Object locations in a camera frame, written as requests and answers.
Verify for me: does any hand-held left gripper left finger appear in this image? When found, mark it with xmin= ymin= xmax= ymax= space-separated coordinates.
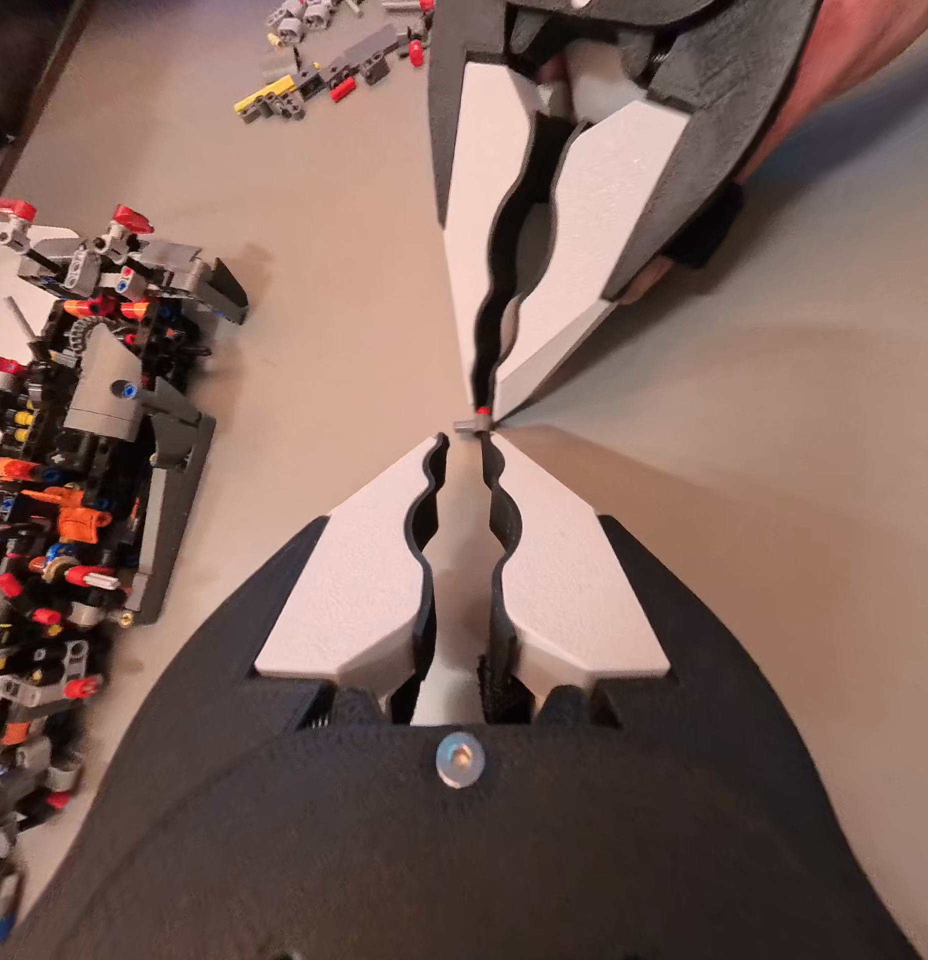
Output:
xmin=254 ymin=433 xmax=450 ymax=727

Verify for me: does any pile of lego pieces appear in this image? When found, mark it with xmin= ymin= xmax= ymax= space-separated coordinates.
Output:
xmin=233 ymin=0 xmax=437 ymax=123

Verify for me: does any dark printed lego box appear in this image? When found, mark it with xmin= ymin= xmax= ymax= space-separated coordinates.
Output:
xmin=0 ymin=0 xmax=96 ymax=215

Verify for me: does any partly built lego car model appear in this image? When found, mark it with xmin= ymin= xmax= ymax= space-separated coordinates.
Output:
xmin=0 ymin=198 xmax=249 ymax=931

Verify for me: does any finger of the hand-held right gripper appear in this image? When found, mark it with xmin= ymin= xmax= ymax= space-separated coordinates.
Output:
xmin=491 ymin=99 xmax=692 ymax=420
xmin=441 ymin=62 xmax=546 ymax=412

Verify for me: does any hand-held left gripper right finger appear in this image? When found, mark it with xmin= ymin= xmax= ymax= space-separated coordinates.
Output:
xmin=479 ymin=435 xmax=672 ymax=720

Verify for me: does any person's right hand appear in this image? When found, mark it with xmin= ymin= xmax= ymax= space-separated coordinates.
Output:
xmin=620 ymin=0 xmax=923 ymax=305

